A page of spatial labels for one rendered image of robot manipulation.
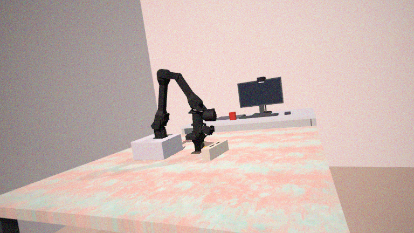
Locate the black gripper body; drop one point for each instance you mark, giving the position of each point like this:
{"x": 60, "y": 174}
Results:
{"x": 195, "y": 133}

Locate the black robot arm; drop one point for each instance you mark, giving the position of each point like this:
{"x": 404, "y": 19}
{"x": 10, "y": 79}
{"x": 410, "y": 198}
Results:
{"x": 195, "y": 102}

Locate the black two-prong plug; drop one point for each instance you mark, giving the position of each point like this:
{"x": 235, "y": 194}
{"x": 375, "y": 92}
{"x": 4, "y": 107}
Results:
{"x": 201, "y": 146}

